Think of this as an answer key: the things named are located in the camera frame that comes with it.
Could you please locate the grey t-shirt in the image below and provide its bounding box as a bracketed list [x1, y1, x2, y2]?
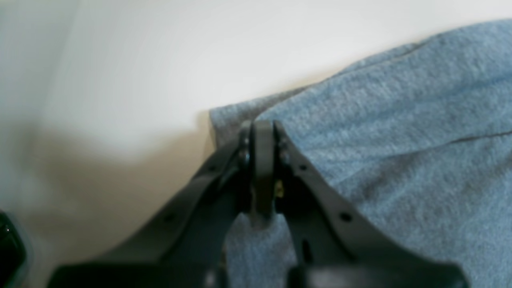
[210, 19, 512, 288]

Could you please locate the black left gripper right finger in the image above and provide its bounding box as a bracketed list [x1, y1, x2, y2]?
[274, 122, 469, 288]

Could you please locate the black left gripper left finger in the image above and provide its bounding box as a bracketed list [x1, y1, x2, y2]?
[49, 122, 252, 288]

